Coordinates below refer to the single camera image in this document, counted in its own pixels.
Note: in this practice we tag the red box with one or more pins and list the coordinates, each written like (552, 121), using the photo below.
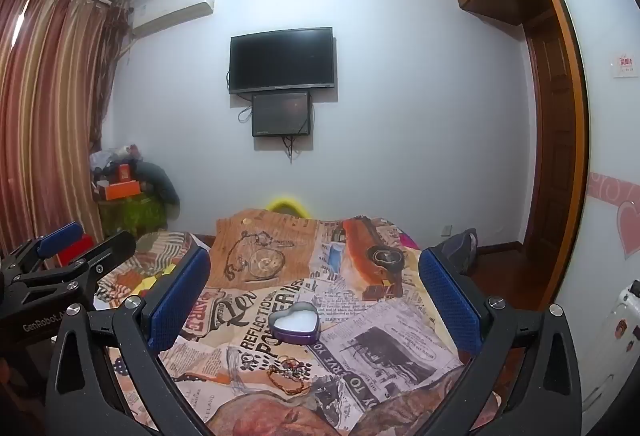
(75, 251)

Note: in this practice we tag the white suitcase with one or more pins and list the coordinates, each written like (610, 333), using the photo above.
(615, 346)

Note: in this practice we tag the wall switch with red sticker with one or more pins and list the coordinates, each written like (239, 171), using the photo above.
(625, 67)

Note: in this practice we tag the pink heart sticker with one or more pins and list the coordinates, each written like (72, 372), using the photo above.
(629, 228)

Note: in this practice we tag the striped brown curtain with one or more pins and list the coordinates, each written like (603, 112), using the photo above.
(45, 116)

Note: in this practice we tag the grey backpack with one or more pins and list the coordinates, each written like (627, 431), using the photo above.
(462, 248)

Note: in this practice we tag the orange flat box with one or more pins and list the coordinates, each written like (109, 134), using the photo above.
(120, 190)

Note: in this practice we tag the cluttered green side cabinet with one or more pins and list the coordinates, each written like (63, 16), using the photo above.
(132, 216)

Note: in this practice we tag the heart-shaped tin box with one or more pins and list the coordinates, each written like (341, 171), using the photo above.
(295, 323)

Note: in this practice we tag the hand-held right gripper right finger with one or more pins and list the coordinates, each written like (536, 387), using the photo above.
(450, 301)

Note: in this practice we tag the printed newspaper-pattern blanket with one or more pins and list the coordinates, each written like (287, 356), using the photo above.
(280, 266)

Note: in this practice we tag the small orange box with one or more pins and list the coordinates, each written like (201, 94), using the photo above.
(124, 173)

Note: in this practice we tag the white air conditioner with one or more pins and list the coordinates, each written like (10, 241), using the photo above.
(172, 11)

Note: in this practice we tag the small black wall monitor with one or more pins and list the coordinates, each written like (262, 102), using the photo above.
(281, 114)

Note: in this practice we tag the brown wooden door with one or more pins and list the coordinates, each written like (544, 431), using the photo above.
(555, 141)

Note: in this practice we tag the dark clothing pile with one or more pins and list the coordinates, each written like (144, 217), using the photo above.
(160, 181)

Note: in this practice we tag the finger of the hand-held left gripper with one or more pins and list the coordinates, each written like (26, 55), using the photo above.
(115, 248)
(62, 236)

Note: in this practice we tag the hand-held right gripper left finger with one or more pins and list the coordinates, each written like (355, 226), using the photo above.
(177, 301)

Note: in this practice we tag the large black wall television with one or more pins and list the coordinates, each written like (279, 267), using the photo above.
(281, 60)

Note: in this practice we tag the white wall socket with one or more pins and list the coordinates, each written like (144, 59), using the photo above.
(447, 230)

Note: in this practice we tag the plastic bags pile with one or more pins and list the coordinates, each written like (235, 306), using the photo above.
(112, 156)

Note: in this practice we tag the yellow plastic stool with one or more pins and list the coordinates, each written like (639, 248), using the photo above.
(287, 203)

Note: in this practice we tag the yellow cloth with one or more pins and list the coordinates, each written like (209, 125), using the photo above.
(152, 280)

